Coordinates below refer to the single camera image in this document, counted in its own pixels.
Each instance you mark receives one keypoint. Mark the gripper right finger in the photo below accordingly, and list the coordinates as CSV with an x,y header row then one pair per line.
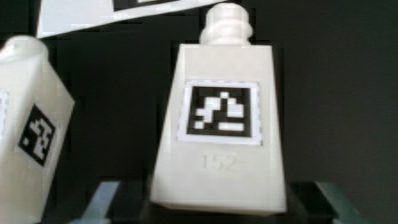
x,y
319,205

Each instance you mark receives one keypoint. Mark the white stool leg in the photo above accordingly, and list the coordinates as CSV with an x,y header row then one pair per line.
x,y
220,165
37,107

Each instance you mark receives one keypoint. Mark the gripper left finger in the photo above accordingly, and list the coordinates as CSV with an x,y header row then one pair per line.
x,y
116,204

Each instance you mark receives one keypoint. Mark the white marker sheet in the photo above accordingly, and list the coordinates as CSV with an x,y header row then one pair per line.
x,y
70,15

